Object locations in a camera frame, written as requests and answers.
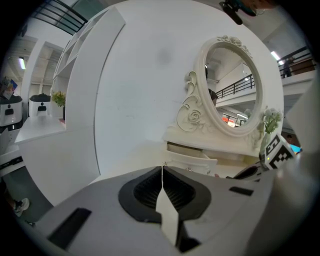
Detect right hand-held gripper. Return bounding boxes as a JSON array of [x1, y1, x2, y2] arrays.
[[225, 133, 296, 180]]

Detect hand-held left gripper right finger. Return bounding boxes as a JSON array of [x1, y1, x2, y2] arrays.
[[163, 166, 296, 256]]

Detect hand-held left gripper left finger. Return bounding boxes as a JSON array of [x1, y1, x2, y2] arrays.
[[32, 166, 180, 256]]

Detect cream ornate dressing table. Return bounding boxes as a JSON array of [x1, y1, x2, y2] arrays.
[[162, 34, 286, 181]]

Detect small cream drawer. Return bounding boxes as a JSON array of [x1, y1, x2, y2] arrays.
[[165, 143, 219, 177]]

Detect pale green vase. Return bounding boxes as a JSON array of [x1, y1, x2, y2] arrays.
[[259, 132, 273, 157]]

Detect white artificial flowers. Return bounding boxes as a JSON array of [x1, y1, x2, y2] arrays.
[[261, 107, 284, 136]]

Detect white desk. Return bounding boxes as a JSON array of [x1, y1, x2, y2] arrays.
[[14, 116, 69, 146]]

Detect white cabinet with black strip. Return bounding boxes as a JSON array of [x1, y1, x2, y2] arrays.
[[0, 144, 26, 179]]

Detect white robot with black top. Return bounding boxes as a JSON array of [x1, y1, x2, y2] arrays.
[[28, 92, 53, 118], [0, 94, 24, 134]]

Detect oval cream framed mirror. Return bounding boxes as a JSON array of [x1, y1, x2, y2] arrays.
[[176, 34, 265, 141]]

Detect yellow flower plant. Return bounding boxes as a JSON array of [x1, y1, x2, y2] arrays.
[[50, 90, 67, 121]]

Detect tall white shelving unit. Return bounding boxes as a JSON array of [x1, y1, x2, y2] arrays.
[[51, 6, 126, 132]]

